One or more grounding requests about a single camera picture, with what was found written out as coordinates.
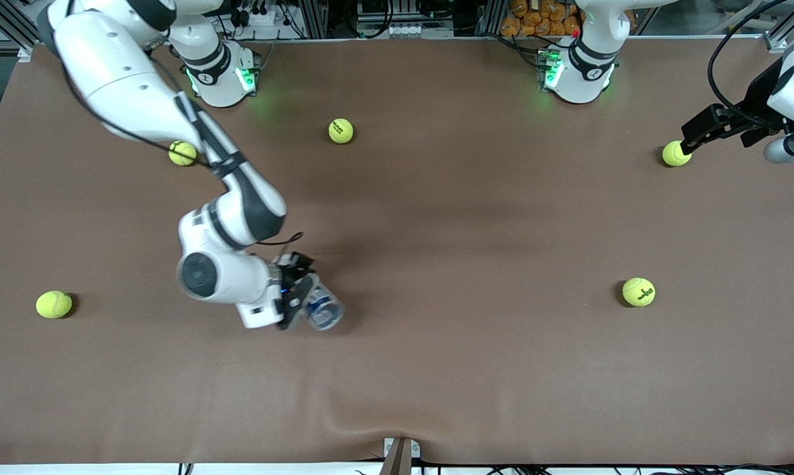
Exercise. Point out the aluminium frame structure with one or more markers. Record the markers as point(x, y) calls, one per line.
point(775, 43)

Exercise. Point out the orange packaged goods pile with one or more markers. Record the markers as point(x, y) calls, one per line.
point(535, 16)

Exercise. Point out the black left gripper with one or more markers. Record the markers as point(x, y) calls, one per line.
point(758, 96)

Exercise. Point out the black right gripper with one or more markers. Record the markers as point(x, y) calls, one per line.
point(292, 268)

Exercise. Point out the brown table mat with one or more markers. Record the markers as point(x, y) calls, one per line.
point(397, 369)

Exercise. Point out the white power strip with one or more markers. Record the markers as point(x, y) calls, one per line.
point(272, 20)

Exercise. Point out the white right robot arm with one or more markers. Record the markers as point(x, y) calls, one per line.
point(126, 72)

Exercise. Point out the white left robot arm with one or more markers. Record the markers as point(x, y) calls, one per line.
point(581, 72)

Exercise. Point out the grey table edge bracket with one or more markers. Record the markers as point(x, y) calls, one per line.
point(400, 458)

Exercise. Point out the white blue tennis ball can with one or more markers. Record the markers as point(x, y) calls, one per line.
point(324, 307)

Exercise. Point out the yellow tennis ball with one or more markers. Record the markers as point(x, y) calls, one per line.
point(341, 130)
point(675, 156)
point(54, 304)
point(638, 291)
point(181, 154)

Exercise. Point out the white terminal block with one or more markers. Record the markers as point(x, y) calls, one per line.
point(410, 31)

